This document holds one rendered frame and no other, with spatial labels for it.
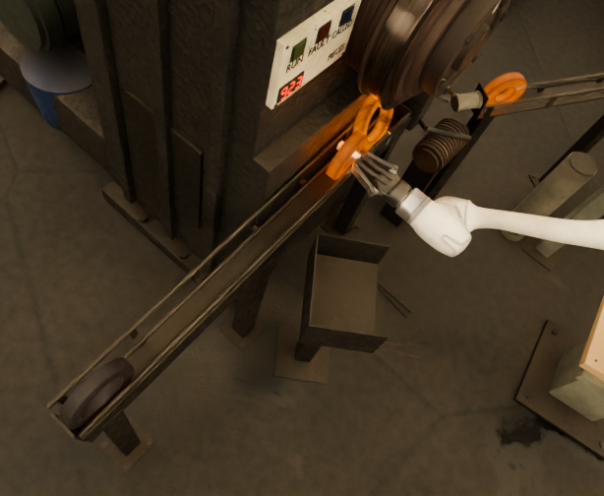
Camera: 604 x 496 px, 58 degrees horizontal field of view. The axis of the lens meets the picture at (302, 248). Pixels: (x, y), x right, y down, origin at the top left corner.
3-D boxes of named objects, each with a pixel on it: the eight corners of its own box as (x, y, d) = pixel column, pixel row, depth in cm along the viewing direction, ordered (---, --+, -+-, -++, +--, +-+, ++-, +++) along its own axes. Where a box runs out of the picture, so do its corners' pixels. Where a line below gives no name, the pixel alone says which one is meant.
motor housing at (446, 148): (373, 216, 239) (417, 139, 192) (400, 186, 249) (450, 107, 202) (395, 234, 237) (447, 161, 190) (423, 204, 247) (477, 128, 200)
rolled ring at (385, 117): (393, 79, 157) (384, 75, 159) (358, 123, 152) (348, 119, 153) (395, 122, 173) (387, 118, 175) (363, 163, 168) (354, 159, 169)
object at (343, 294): (271, 391, 196) (308, 326, 133) (278, 322, 209) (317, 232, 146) (326, 399, 199) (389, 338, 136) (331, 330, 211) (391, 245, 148)
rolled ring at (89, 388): (128, 358, 117) (117, 347, 118) (57, 425, 110) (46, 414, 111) (140, 374, 134) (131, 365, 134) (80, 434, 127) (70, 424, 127)
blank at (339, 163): (323, 169, 148) (332, 177, 147) (358, 123, 146) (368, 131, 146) (327, 177, 163) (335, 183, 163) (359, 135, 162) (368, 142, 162)
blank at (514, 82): (481, 109, 196) (485, 117, 195) (476, 86, 182) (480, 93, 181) (523, 89, 192) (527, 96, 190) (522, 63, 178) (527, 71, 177)
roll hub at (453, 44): (403, 106, 137) (451, 14, 113) (459, 54, 150) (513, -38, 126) (421, 119, 136) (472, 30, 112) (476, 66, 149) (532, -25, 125)
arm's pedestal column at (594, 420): (630, 375, 226) (691, 353, 199) (604, 461, 207) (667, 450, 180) (545, 320, 231) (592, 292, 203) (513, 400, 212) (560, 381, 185)
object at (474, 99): (448, 102, 189) (453, 90, 184) (472, 98, 191) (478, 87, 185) (454, 115, 187) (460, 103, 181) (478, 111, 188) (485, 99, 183)
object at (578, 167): (494, 229, 247) (563, 162, 202) (507, 214, 253) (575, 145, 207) (515, 246, 245) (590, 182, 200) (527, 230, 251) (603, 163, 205)
